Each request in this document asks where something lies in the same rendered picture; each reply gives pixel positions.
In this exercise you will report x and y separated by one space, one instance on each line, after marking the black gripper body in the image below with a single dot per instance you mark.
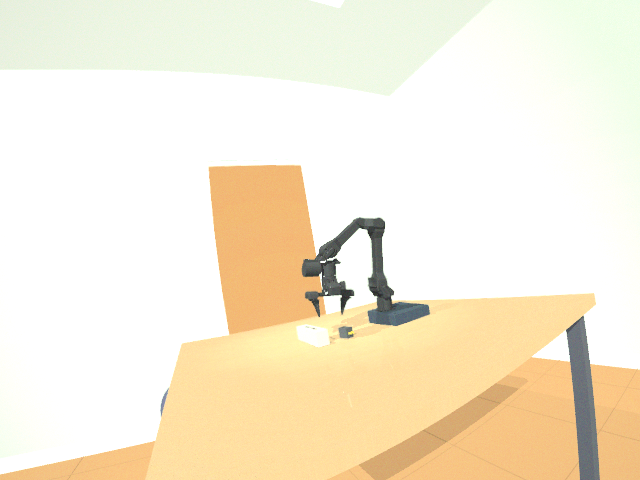
314 295

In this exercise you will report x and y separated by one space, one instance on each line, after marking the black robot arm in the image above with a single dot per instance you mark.
377 283

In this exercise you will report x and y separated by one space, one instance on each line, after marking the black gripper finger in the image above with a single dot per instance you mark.
316 305
343 302

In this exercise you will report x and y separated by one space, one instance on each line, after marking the grey two-prong plug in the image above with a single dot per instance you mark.
345 332

